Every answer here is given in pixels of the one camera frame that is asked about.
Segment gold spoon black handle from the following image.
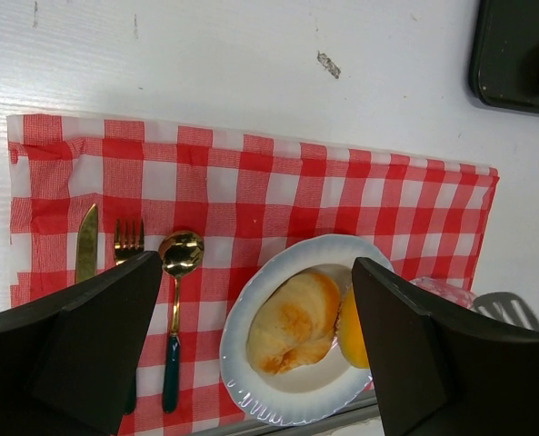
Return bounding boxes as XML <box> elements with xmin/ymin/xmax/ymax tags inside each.
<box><xmin>158</xmin><ymin>230</ymin><xmax>205</xmax><ymax>413</ymax></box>

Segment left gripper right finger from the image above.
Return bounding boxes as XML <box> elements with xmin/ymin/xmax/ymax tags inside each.
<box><xmin>352</xmin><ymin>258</ymin><xmax>539</xmax><ymax>435</ymax></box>

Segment white grey-rimmed plate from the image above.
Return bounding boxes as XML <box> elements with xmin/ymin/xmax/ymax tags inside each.
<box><xmin>220</xmin><ymin>234</ymin><xmax>392</xmax><ymax>427</ymax></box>

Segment large brown bagel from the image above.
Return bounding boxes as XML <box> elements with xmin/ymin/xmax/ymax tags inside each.
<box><xmin>246</xmin><ymin>271</ymin><xmax>341</xmax><ymax>375</ymax></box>

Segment glazed ring donut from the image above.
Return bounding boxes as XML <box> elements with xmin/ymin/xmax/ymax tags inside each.
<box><xmin>336</xmin><ymin>287</ymin><xmax>370</xmax><ymax>369</ymax></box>

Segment small metal screw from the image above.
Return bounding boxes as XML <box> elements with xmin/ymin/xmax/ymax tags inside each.
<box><xmin>316</xmin><ymin>52</ymin><xmax>341</xmax><ymax>80</ymax></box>

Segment black baking tray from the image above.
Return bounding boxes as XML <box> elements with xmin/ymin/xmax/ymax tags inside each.
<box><xmin>468</xmin><ymin>0</ymin><xmax>539</xmax><ymax>114</ymax></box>

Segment gold fork black handle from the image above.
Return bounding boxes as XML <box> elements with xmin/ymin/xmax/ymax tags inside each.
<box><xmin>113</xmin><ymin>217</ymin><xmax>146</xmax><ymax>417</ymax></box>

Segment red checkered cloth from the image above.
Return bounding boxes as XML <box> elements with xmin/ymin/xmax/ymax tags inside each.
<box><xmin>7</xmin><ymin>114</ymin><xmax>499</xmax><ymax>435</ymax></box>

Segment silver metal tongs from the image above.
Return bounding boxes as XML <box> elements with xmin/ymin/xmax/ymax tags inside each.
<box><xmin>472</xmin><ymin>292</ymin><xmax>539</xmax><ymax>332</ymax></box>

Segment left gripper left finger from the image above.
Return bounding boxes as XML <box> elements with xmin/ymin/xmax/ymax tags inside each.
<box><xmin>0</xmin><ymin>251</ymin><xmax>162</xmax><ymax>435</ymax></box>

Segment clear drinking glass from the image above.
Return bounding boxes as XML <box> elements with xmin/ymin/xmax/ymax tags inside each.
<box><xmin>411</xmin><ymin>277</ymin><xmax>476</xmax><ymax>309</ymax></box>

